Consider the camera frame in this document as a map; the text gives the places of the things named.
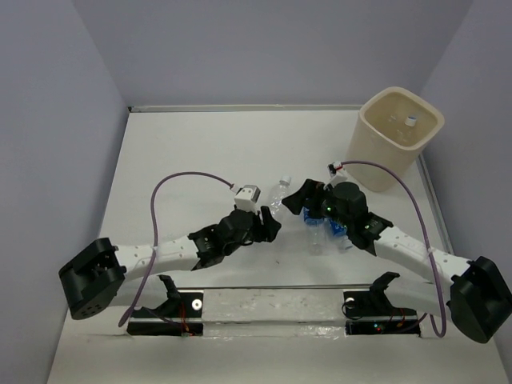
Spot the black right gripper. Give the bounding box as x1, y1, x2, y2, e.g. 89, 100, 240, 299
281, 178, 351, 230

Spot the clear unlabelled bottle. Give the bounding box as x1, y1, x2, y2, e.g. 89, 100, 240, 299
268, 175, 291, 221

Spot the blue label bottle row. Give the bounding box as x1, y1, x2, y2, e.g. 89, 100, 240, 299
302, 207, 325, 255
396, 115, 417, 146
328, 219, 353, 253

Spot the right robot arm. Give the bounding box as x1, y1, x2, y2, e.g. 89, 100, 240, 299
282, 179, 511, 343

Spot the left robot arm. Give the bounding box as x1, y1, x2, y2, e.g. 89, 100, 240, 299
58, 206, 282, 320

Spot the beige plastic bin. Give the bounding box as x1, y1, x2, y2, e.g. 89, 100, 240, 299
345, 86, 445, 192

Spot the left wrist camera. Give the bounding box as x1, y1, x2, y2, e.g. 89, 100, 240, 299
230, 185, 261, 213

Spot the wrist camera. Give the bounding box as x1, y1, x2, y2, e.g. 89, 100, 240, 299
230, 185, 261, 213
327, 161, 348, 187

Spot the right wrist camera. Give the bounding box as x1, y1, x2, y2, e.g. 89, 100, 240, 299
327, 161, 348, 187

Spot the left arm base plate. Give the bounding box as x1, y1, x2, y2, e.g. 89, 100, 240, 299
126, 275, 204, 337

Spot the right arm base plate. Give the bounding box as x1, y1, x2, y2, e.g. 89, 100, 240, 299
341, 272, 421, 336

